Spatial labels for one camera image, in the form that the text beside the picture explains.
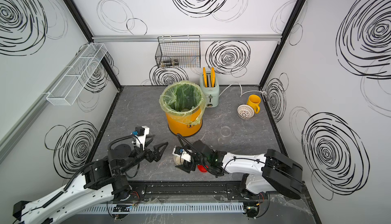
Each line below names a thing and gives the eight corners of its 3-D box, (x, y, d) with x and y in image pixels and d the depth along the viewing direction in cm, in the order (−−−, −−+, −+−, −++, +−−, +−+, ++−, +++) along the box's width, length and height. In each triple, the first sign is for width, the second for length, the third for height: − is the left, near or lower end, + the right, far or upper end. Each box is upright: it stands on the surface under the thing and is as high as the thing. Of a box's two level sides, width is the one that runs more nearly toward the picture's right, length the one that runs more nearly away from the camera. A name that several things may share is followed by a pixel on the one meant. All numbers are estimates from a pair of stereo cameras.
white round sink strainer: (237, 119, 103) (239, 115, 99) (235, 108, 109) (236, 104, 105) (253, 119, 103) (255, 115, 99) (250, 108, 109) (252, 104, 105)
